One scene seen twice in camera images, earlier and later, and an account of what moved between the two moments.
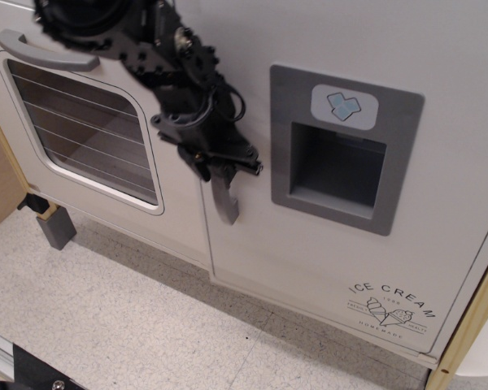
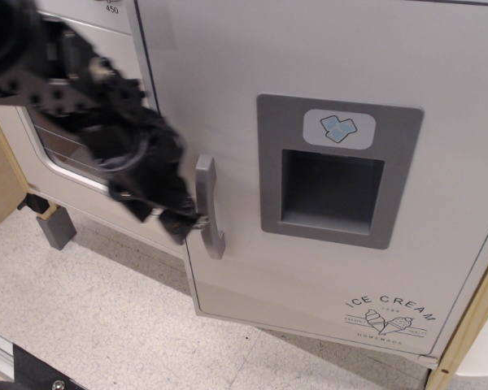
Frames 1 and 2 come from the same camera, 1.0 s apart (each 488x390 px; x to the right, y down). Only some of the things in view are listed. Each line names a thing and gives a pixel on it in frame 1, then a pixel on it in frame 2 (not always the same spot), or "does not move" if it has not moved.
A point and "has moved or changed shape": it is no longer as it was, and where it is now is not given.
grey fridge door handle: [228, 205] to [213, 239]
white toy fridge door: [380, 127] has moved or changed shape
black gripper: [210, 127] to [150, 169]
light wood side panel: [5, 184] does not move
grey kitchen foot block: [58, 228] does not move
